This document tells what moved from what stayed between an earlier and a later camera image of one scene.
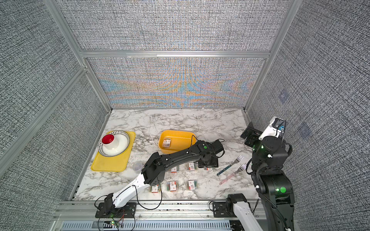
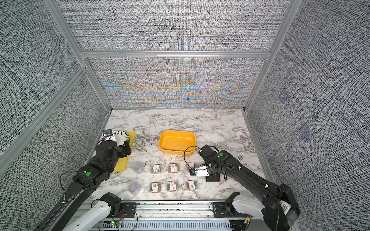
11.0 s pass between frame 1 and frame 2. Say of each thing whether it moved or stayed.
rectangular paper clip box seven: stayed
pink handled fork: stayed
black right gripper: moved
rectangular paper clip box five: moved
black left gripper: moved
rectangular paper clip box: moved
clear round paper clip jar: stayed
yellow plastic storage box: stayed
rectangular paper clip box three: stayed
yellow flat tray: stayed
